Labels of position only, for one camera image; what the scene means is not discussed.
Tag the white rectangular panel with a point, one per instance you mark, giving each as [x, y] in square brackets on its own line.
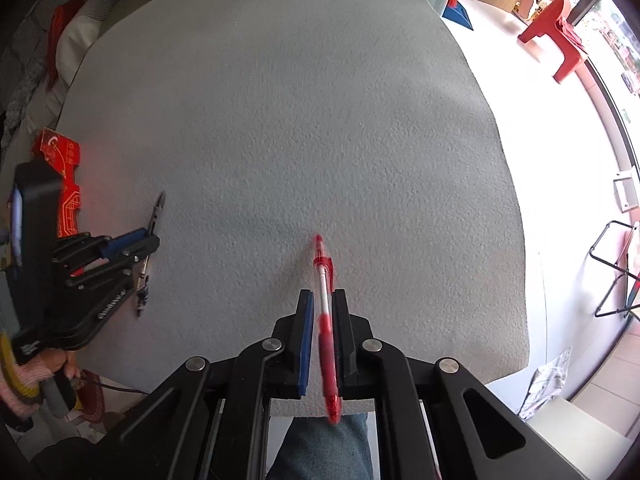
[625, 190]

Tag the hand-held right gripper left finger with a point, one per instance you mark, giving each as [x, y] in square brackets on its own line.
[305, 345]

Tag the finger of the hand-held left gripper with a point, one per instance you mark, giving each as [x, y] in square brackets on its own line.
[110, 270]
[125, 242]

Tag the red gel pen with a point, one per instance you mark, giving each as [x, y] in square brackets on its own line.
[325, 325]

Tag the person's blue jeans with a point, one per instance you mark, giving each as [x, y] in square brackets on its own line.
[320, 450]

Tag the black folding rack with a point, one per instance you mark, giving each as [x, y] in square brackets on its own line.
[607, 270]

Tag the white bed cloth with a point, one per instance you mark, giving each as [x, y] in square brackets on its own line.
[80, 45]

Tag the orange red cardboard box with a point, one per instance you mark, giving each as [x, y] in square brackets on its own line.
[62, 175]

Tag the red plastic chair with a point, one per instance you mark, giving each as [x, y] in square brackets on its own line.
[555, 30]

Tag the red cushion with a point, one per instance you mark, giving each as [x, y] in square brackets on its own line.
[57, 35]

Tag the grey felt table cover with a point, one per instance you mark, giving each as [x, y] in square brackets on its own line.
[300, 110]

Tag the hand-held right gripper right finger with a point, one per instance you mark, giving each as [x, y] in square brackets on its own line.
[342, 340]

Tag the white stool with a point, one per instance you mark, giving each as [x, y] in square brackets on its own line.
[580, 430]

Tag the white printed cloth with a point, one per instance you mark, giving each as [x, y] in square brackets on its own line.
[545, 385]

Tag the blue dustpan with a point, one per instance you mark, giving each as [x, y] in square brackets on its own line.
[460, 12]

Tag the person's left hand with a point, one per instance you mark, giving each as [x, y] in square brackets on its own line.
[62, 362]

